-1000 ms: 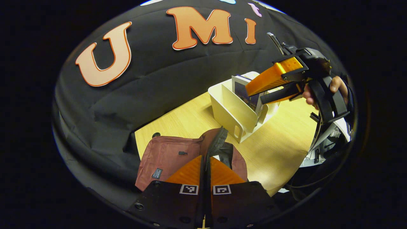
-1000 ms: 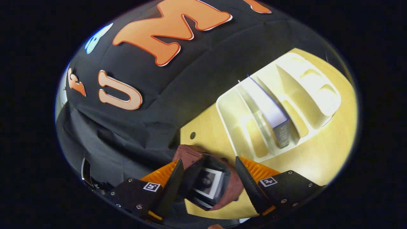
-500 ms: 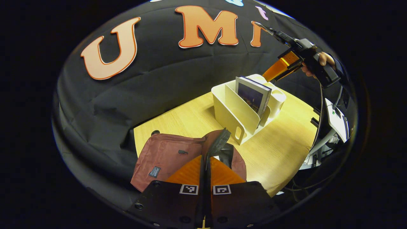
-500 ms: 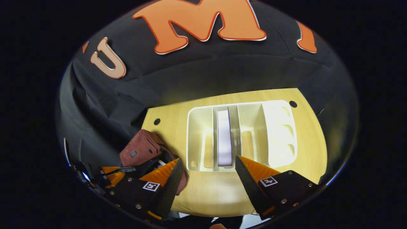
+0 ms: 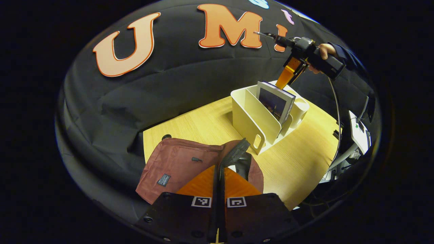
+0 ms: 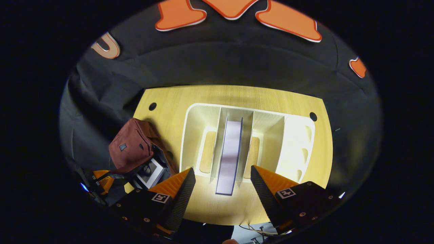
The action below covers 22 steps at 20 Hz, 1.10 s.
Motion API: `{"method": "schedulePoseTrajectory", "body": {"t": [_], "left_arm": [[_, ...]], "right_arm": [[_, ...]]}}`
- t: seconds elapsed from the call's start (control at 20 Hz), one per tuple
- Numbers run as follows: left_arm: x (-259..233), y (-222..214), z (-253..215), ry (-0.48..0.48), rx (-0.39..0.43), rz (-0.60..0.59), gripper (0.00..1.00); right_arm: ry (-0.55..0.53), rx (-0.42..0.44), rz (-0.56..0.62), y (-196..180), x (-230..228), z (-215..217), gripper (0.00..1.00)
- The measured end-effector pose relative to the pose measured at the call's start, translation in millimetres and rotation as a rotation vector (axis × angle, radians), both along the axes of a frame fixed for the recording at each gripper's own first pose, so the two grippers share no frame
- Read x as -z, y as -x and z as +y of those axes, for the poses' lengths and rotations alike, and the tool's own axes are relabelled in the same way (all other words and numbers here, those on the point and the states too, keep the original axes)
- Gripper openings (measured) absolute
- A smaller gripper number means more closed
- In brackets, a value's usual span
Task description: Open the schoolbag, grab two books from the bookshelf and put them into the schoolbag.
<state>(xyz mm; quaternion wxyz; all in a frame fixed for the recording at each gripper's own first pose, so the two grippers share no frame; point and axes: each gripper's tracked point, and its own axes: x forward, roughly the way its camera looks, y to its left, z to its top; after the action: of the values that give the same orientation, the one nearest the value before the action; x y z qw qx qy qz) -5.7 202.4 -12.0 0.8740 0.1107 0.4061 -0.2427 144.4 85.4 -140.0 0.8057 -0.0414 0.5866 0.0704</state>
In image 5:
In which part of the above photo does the white device stand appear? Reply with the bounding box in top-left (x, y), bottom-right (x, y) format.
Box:
top-left (321, 142), bottom-right (360, 184)

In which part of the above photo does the red schoolbag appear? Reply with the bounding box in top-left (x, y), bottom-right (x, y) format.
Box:
top-left (136, 137), bottom-right (264, 206)

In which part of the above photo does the white device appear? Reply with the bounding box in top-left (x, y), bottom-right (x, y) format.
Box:
top-left (349, 110), bottom-right (372, 156)

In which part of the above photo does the white bookshelf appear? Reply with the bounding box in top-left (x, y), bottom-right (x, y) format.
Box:
top-left (231, 80), bottom-right (310, 156)

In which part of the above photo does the black backdrop cloth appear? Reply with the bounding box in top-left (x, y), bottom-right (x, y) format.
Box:
top-left (55, 0), bottom-right (377, 224)

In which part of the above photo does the dark blue cover book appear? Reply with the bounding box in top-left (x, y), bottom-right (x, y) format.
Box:
top-left (256, 81), bottom-right (296, 125)

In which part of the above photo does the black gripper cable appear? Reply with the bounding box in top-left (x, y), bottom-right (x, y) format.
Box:
top-left (327, 77), bottom-right (341, 168)

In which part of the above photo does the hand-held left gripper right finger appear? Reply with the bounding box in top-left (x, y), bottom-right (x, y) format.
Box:
top-left (220, 166), bottom-right (300, 244)

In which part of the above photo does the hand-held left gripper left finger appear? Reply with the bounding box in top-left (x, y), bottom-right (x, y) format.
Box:
top-left (135, 165), bottom-right (220, 244)

